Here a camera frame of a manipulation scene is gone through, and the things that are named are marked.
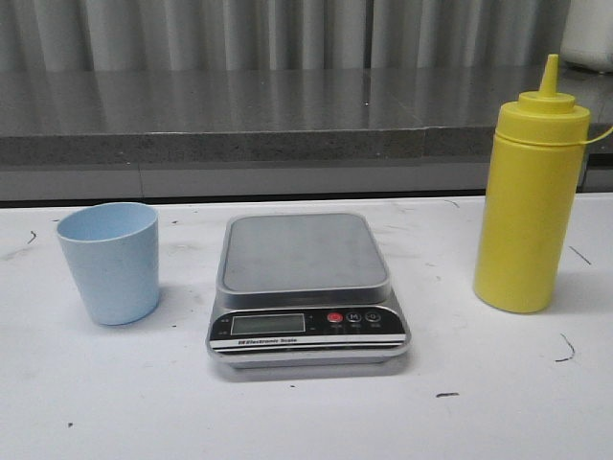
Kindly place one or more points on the light blue plastic cup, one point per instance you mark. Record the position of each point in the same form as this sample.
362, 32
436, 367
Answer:
112, 252

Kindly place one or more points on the yellow squeeze bottle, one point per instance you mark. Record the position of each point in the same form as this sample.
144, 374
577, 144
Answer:
537, 153

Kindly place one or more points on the silver electronic kitchen scale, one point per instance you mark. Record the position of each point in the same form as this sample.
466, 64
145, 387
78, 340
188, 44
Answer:
304, 289

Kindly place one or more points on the white container in background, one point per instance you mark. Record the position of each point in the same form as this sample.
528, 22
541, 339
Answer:
587, 37

